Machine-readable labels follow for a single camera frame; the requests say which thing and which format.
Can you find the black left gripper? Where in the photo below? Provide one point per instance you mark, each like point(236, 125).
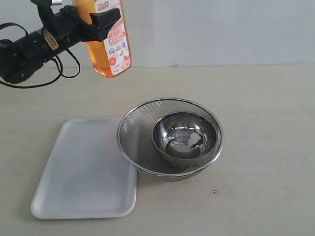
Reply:
point(66, 28)

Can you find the orange dish soap pump bottle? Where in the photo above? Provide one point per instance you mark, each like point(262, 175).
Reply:
point(112, 56)

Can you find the small stainless steel bowl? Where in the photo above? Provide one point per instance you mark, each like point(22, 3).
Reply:
point(186, 139)

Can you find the steel mesh strainer basket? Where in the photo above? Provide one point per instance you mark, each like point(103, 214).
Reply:
point(134, 136)

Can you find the white foam tray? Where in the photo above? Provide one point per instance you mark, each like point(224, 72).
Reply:
point(86, 176)

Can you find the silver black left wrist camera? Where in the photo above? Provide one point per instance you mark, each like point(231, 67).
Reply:
point(45, 12)

